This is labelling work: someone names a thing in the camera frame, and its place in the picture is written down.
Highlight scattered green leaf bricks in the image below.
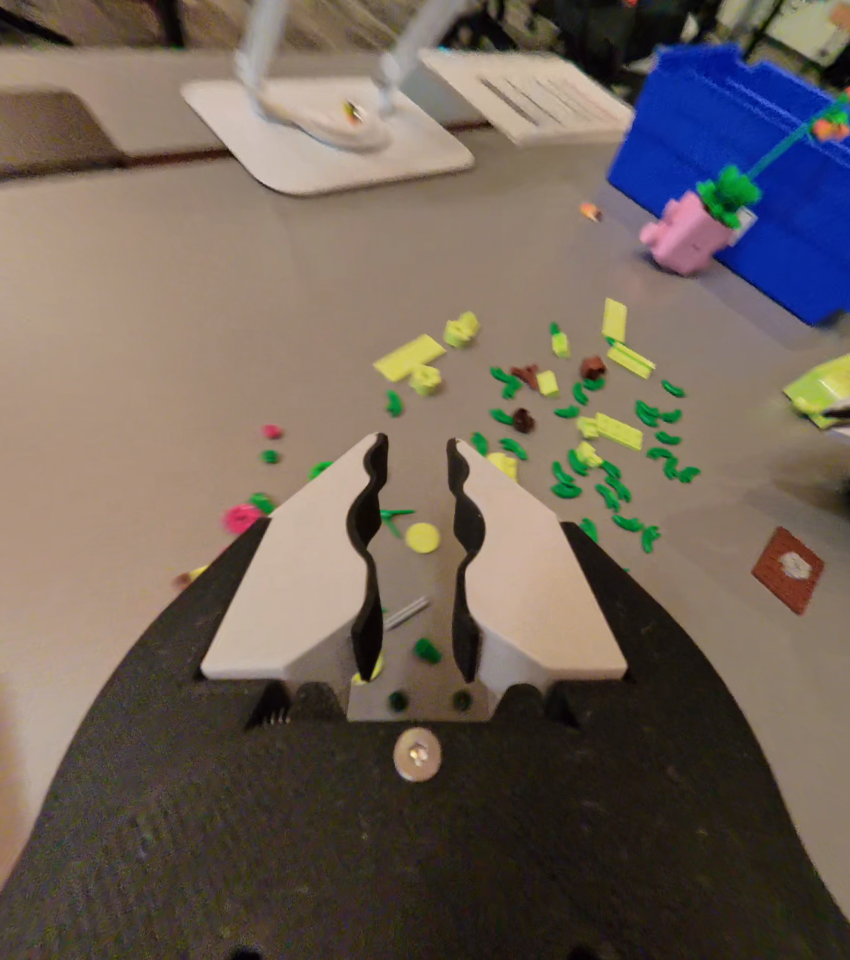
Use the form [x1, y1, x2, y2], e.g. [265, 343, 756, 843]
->
[248, 365, 702, 712]

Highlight brown square tile white print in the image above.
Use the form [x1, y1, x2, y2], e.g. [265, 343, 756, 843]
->
[752, 526, 826, 616]

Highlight pink toy brick flower pot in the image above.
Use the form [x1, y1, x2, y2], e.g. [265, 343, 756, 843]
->
[638, 84, 850, 276]

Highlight thin grey bar piece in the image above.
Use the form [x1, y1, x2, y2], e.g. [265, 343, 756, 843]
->
[383, 597, 430, 632]

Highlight scattered lime green bricks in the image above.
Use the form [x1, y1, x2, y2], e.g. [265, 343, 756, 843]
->
[374, 298, 657, 483]

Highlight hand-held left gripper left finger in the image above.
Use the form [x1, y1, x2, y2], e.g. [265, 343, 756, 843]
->
[200, 431, 390, 685]

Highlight blue plastic storage bin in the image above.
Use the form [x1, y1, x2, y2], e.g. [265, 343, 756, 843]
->
[607, 43, 850, 328]

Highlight large lime green brick plate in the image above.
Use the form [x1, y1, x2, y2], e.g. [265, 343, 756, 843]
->
[783, 354, 850, 430]

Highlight white book stand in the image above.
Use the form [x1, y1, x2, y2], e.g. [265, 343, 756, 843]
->
[179, 0, 476, 198]

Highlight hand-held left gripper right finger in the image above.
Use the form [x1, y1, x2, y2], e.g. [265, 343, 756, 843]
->
[446, 438, 628, 691]

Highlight laminated instruction sheet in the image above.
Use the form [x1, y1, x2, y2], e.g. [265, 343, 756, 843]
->
[419, 47, 636, 145]

